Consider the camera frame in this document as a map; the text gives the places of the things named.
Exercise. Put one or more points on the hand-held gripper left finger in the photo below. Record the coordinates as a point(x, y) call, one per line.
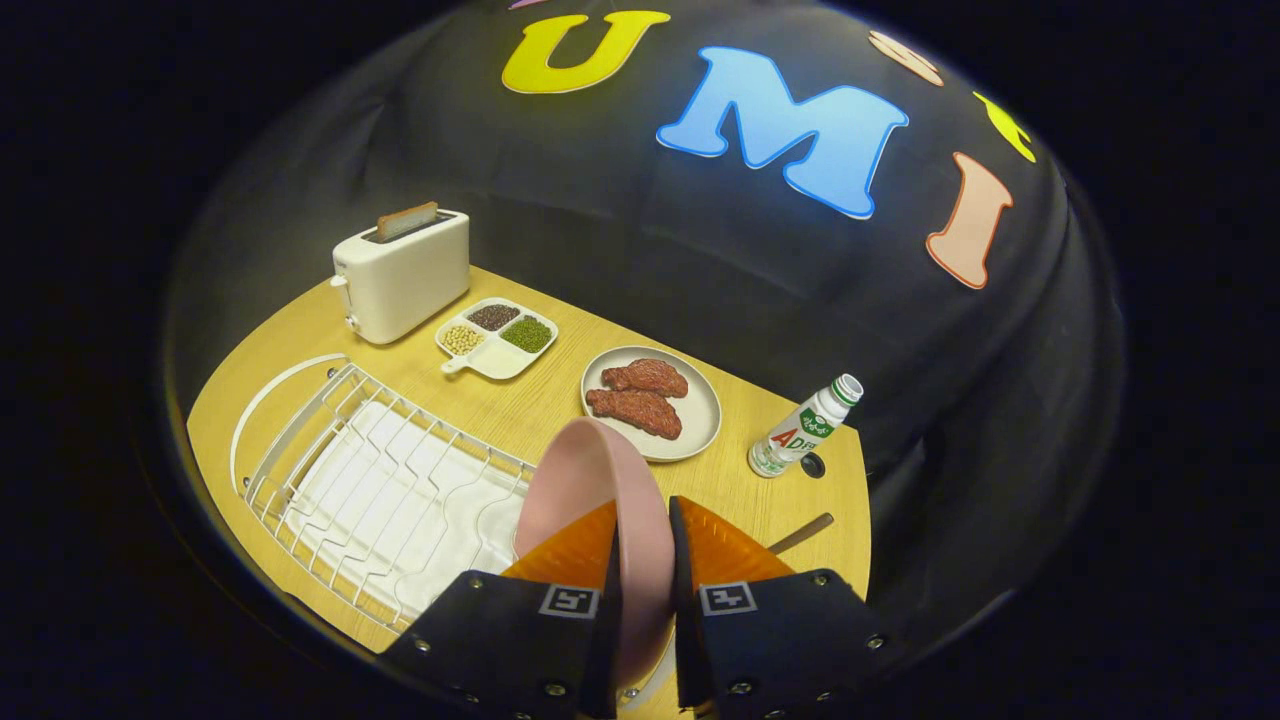
point(520, 640)

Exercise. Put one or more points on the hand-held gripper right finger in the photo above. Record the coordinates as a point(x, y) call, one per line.
point(770, 640)

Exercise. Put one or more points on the pink plate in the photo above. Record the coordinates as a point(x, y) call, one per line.
point(585, 480)

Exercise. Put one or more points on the beige plate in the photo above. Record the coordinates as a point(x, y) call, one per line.
point(700, 415)

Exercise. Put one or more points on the white divided bean dish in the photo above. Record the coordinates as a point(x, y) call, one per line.
point(490, 355)

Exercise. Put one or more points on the white green drink bottle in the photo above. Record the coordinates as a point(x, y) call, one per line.
point(800, 432)

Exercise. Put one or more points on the large red meat piece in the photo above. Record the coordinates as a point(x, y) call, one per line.
point(635, 410)

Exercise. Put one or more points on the small red meat piece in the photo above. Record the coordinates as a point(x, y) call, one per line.
point(648, 377)

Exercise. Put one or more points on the white toaster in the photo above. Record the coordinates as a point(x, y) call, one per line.
point(405, 285)

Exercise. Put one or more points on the black backdrop cloth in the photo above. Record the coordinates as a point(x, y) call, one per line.
point(600, 240)

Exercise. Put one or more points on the toast slice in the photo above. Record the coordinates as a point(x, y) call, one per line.
point(407, 220)

